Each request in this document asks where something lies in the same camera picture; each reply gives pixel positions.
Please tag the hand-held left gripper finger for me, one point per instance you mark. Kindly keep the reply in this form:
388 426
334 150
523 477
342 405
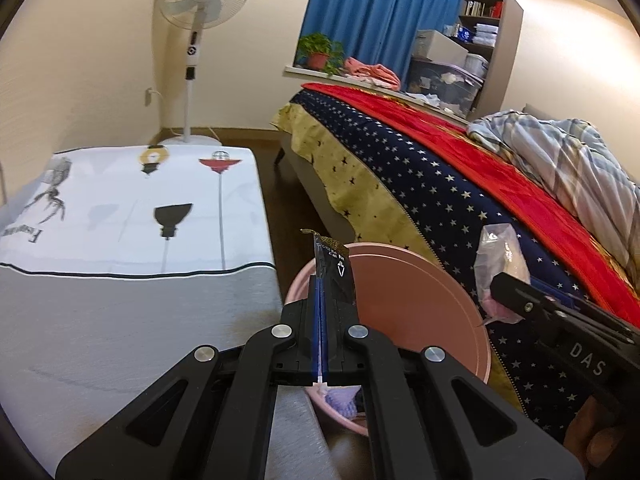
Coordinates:
315 320
325 335

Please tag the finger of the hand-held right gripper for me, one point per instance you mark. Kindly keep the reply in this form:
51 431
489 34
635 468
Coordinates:
510 287
580 310

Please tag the clear plastic bag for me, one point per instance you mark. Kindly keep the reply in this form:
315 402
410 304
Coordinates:
500 255

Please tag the black sachet packet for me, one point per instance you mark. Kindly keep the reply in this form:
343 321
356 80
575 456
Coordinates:
332 270

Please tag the pink plastic bin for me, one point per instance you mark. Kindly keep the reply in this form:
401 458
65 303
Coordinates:
415 300

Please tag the person's right hand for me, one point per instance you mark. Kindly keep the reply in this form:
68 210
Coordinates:
595 427

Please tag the navy star-print blanket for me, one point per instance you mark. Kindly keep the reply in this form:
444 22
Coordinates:
425 185

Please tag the plaid blue white duvet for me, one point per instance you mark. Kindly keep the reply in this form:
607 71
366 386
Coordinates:
560 160

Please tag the red blanket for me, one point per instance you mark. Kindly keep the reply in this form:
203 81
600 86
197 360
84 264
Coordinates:
450 135

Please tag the yellow bedsheet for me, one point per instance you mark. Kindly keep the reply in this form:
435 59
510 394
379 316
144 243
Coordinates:
320 145

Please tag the clear plastic storage box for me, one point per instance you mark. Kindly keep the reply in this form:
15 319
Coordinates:
440 85

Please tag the white plastic container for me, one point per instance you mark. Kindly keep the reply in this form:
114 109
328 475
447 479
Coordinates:
476 64

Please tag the white cardboard box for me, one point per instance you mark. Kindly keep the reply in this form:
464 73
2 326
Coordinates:
440 45

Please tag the pink folded cloth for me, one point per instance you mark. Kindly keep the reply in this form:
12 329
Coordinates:
372 72

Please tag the potted green plant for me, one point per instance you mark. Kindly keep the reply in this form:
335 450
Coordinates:
317 60

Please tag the bookshelf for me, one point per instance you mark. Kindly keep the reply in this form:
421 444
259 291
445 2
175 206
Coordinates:
482 25

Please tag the blue curtain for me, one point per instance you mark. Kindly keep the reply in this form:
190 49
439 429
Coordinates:
375 10

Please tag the white wall socket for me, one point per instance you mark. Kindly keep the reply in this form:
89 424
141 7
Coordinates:
149 96

